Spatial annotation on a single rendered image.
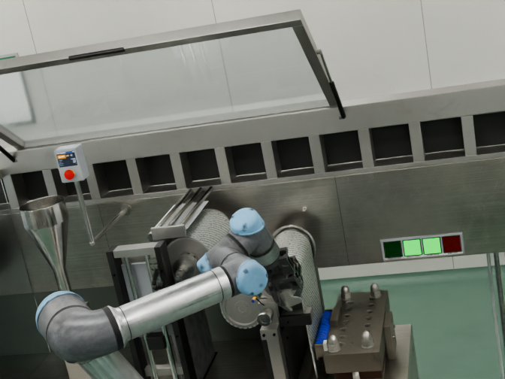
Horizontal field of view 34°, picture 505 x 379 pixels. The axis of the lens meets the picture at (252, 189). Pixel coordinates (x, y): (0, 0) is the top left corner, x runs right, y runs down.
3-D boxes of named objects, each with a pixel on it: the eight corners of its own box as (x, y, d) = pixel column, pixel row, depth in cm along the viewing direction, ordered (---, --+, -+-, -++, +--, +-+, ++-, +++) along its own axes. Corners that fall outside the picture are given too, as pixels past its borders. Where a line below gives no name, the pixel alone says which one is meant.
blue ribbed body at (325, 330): (314, 353, 240) (312, 342, 239) (324, 319, 260) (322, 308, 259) (326, 352, 239) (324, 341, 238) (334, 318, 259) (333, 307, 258)
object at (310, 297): (310, 352, 239) (300, 294, 234) (321, 314, 261) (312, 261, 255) (312, 352, 239) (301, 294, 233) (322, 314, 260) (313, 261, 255)
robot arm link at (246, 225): (219, 222, 199) (245, 199, 200) (237, 250, 206) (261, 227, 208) (237, 237, 193) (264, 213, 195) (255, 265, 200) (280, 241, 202)
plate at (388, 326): (388, 359, 248) (383, 326, 245) (390, 343, 258) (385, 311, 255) (397, 359, 248) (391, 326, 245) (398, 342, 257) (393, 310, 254)
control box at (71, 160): (59, 185, 238) (50, 152, 235) (68, 178, 244) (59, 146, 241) (82, 182, 236) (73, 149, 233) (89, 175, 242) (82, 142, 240)
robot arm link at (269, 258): (245, 260, 203) (247, 234, 208) (252, 271, 206) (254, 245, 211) (273, 253, 200) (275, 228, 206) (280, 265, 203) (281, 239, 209)
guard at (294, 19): (-92, 98, 229) (-89, 74, 231) (15, 165, 279) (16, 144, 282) (308, 34, 200) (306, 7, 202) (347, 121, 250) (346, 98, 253)
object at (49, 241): (61, 395, 267) (16, 231, 251) (80, 371, 280) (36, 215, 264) (101, 392, 264) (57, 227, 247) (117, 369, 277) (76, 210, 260)
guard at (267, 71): (-71, 81, 232) (-70, 80, 232) (23, 145, 278) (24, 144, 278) (293, 21, 205) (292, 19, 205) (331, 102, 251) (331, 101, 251)
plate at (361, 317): (326, 374, 236) (322, 355, 234) (341, 310, 273) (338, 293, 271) (382, 371, 232) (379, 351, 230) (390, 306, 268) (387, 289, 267)
